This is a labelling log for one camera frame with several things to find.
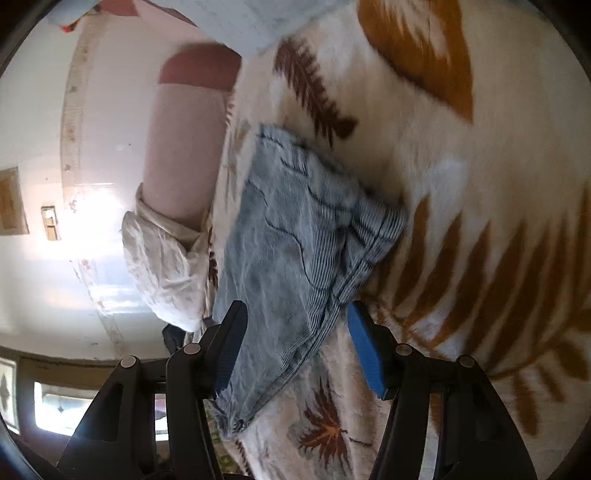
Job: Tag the pink headboard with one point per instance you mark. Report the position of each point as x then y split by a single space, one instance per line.
138 7

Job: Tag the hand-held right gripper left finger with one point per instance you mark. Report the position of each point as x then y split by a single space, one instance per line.
225 357

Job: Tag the wall switch plate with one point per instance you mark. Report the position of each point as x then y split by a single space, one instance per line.
51 224

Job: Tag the pink bolster pillow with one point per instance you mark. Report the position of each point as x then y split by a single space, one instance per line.
184 152

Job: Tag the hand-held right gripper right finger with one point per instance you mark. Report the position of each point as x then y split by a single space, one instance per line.
367 350

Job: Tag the light blue pillow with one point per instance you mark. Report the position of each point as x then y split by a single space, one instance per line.
240 23

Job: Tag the wall picture frame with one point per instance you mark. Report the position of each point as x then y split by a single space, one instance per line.
11 203

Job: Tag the dark cloth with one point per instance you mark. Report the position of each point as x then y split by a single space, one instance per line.
173 339

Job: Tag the light blue denim pants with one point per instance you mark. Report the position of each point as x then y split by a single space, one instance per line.
281 240

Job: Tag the cream leaf printed blanket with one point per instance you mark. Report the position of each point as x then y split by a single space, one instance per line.
461 184

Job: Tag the window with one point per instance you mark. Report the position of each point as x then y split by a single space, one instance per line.
55 406

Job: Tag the green patterned cloth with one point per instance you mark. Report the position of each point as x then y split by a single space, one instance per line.
217 443

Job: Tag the white crumpled pillow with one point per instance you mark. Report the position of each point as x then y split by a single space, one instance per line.
157 263

